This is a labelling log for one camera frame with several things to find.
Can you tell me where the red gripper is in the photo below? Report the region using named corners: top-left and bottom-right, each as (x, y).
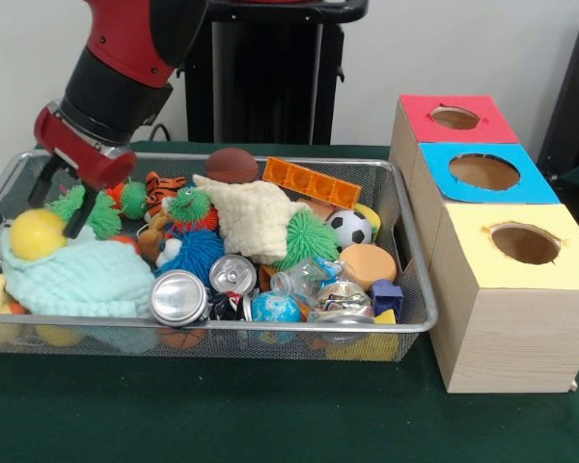
top-left (28, 103), bottom-right (137, 240)

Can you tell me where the mint knitted cloth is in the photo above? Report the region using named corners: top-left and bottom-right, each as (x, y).
top-left (0, 224), bottom-right (156, 319)

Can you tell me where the wooden box with three holes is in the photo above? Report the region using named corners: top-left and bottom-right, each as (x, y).
top-left (388, 93), bottom-right (579, 395)

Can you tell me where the yellow ball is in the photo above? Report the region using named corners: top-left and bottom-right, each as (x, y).
top-left (9, 208), bottom-right (69, 261)

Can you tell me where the silver drink can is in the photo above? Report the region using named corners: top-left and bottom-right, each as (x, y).
top-left (149, 269), bottom-right (211, 328)

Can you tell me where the brown toy football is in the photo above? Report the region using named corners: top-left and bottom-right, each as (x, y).
top-left (205, 148), bottom-right (261, 184)

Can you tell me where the cream knitted cloth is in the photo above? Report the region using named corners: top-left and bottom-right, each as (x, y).
top-left (192, 174), bottom-right (310, 265)

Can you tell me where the orange ice cube tray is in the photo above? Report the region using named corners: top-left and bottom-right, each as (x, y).
top-left (262, 156), bottom-right (363, 211)

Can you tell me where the black and white soccer ball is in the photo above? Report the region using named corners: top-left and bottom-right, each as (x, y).
top-left (327, 210), bottom-right (372, 247)

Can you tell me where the tan round sponge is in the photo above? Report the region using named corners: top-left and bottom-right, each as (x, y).
top-left (340, 244), bottom-right (398, 290)

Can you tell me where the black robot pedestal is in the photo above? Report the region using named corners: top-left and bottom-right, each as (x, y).
top-left (173, 0), bottom-right (370, 145)

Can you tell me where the wire mesh bin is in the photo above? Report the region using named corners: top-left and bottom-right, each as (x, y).
top-left (0, 149), bottom-right (439, 364)

